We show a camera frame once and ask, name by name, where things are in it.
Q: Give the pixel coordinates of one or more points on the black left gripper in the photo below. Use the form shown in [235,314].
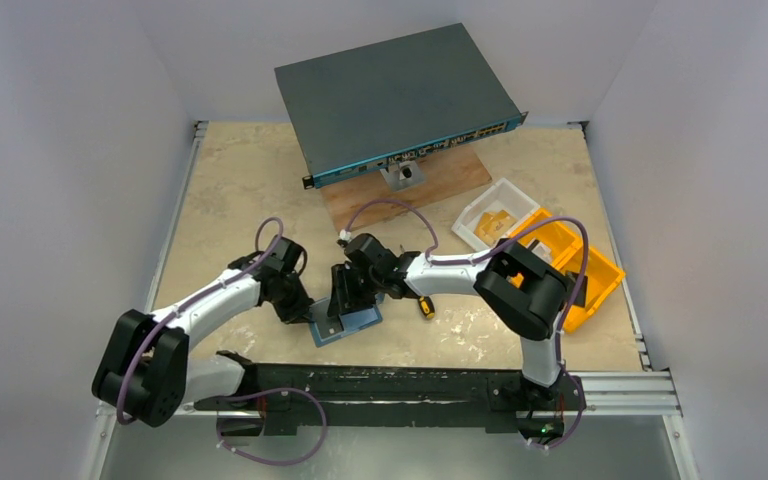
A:
[299,310]

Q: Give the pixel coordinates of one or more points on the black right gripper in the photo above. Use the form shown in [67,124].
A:
[345,288]

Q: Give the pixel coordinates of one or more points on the blue card holder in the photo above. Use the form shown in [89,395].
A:
[327,329]

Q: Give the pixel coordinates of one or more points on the gold credit card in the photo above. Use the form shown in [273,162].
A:
[484,224]
[501,225]

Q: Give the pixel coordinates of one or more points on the white credit card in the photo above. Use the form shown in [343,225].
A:
[541,250]

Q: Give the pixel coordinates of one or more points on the black credit card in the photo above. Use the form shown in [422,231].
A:
[581,297]

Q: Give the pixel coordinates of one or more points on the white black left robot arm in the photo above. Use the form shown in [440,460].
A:
[145,373]

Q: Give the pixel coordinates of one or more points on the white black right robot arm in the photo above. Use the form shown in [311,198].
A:
[525,293]

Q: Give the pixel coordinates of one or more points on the brown wooden board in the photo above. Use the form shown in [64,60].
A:
[443,175]

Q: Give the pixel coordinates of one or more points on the clear plastic bin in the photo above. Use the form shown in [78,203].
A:
[502,195]

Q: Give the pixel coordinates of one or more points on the orange plastic divided bin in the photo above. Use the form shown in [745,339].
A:
[567,248]

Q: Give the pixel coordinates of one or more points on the yellow black handled screwdriver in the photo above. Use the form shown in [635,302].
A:
[425,304]

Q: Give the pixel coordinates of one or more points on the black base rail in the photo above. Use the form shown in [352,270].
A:
[287,396]

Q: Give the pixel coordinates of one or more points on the small grey metal bracket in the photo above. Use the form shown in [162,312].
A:
[403,175]

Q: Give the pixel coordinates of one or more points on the grey network switch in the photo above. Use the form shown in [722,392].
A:
[377,106]

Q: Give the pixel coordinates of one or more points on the aluminium frame rail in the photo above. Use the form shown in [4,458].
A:
[645,393]

